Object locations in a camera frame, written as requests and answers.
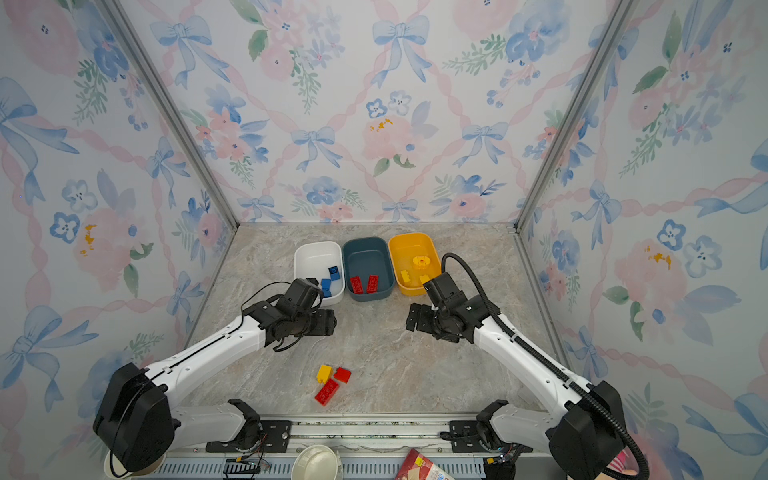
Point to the yellow lego duck piece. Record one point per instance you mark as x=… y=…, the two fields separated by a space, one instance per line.
x=421 y=262

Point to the small red lego brick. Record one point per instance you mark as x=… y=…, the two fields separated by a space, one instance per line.
x=342 y=375

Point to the long red lego brick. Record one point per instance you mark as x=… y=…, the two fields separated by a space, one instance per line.
x=327 y=392

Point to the white plastic container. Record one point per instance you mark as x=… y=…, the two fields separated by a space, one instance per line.
x=314 y=260

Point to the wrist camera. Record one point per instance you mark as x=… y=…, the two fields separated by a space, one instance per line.
x=443 y=292
x=301 y=297

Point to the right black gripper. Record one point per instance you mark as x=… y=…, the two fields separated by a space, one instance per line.
x=424 y=313

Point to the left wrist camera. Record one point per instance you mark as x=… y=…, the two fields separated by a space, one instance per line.
x=301 y=297

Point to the aluminium corner post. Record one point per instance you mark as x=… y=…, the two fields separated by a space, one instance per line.
x=614 y=29
x=118 y=21

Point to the brown paper cup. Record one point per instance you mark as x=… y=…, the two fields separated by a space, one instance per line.
x=114 y=469

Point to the dark teal plastic container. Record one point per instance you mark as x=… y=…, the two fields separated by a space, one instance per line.
x=364 y=257

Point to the pink plush toy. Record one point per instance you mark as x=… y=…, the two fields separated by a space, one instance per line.
x=622 y=463

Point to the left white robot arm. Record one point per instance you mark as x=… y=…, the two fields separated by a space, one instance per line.
x=162 y=386

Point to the yellow plastic container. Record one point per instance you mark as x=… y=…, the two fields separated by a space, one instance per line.
x=402 y=249

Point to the aluminium corner post left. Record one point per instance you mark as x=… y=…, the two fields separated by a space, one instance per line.
x=118 y=21

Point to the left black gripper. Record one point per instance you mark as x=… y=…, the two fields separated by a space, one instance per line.
x=327 y=322

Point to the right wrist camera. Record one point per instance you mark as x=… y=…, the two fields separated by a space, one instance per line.
x=443 y=292

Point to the aluminium front rail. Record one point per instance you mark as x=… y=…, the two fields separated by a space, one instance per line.
x=360 y=432

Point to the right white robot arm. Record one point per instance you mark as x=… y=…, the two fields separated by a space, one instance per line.
x=557 y=389

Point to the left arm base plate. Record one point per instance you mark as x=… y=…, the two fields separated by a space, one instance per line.
x=270 y=436

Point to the aluminium corner post right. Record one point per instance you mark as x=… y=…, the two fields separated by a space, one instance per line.
x=614 y=29

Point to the red snack packet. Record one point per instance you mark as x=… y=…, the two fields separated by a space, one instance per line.
x=418 y=467

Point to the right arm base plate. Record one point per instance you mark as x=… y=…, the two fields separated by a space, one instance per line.
x=472 y=436

